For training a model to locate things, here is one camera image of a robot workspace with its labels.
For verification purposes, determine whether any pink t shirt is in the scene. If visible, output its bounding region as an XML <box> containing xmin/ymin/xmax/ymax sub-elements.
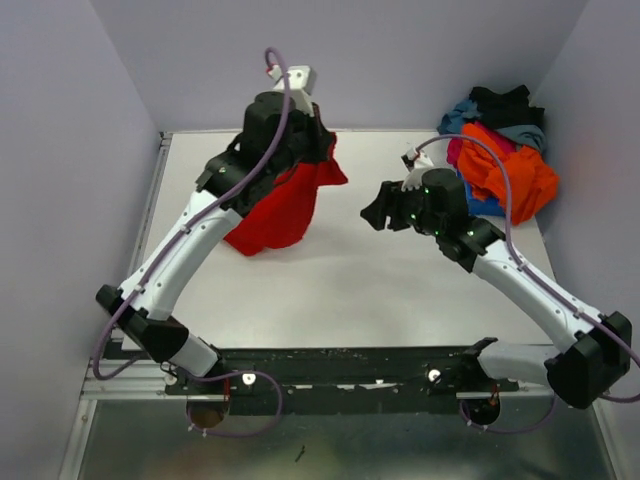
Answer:
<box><xmin>447</xmin><ymin>132</ymin><xmax>517</xmax><ymax>170</ymax></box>

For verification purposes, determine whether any wrist white camera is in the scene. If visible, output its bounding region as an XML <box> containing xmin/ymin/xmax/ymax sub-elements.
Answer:
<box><xmin>267</xmin><ymin>65</ymin><xmax>317</xmax><ymax>115</ymax></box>
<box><xmin>401</xmin><ymin>149</ymin><xmax>435</xmax><ymax>192</ymax></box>

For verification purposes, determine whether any orange t shirt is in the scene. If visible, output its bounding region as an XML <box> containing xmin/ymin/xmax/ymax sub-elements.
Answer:
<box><xmin>457</xmin><ymin>122</ymin><xmax>559</xmax><ymax>225</ymax></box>

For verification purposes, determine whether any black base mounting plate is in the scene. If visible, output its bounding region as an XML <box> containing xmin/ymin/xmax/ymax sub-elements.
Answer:
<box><xmin>165</xmin><ymin>346</ymin><xmax>519</xmax><ymax>416</ymax></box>

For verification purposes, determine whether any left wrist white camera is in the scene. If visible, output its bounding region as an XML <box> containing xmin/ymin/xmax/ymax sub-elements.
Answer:
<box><xmin>267</xmin><ymin>65</ymin><xmax>317</xmax><ymax>115</ymax></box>

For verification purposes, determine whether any red t shirt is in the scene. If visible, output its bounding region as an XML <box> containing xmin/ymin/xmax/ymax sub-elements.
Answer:
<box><xmin>224</xmin><ymin>132</ymin><xmax>348</xmax><ymax>257</ymax></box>

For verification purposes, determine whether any blue plastic bin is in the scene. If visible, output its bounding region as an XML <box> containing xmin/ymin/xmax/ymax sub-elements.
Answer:
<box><xmin>457</xmin><ymin>171</ymin><xmax>505</xmax><ymax>217</ymax></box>

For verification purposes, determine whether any aluminium frame rail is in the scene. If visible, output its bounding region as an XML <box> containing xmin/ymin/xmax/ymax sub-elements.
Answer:
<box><xmin>82</xmin><ymin>361</ymin><xmax>552</xmax><ymax>400</ymax></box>

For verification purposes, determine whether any blue grey t shirt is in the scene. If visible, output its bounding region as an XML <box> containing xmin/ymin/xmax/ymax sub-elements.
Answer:
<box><xmin>437</xmin><ymin>99</ymin><xmax>547</xmax><ymax>153</ymax></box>

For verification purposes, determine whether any left aluminium side rail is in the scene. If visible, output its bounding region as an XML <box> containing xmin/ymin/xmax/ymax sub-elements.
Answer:
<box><xmin>126</xmin><ymin>132</ymin><xmax>173</xmax><ymax>277</ymax></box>

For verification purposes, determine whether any black t shirt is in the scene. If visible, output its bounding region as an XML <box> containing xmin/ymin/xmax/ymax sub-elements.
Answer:
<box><xmin>469</xmin><ymin>85</ymin><xmax>545</xmax><ymax>130</ymax></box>

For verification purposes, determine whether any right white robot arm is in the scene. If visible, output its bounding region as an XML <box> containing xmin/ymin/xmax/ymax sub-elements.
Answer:
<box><xmin>360</xmin><ymin>168</ymin><xmax>632</xmax><ymax>409</ymax></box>

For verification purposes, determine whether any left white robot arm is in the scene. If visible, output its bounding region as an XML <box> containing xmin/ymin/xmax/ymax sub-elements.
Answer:
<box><xmin>96</xmin><ymin>91</ymin><xmax>331</xmax><ymax>395</ymax></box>

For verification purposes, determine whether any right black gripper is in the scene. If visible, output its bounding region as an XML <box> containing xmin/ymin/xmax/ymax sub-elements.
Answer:
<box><xmin>360</xmin><ymin>177</ymin><xmax>445</xmax><ymax>237</ymax></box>

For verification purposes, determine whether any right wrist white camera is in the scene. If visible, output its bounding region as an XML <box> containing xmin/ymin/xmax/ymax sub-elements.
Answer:
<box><xmin>401</xmin><ymin>149</ymin><xmax>435</xmax><ymax>192</ymax></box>

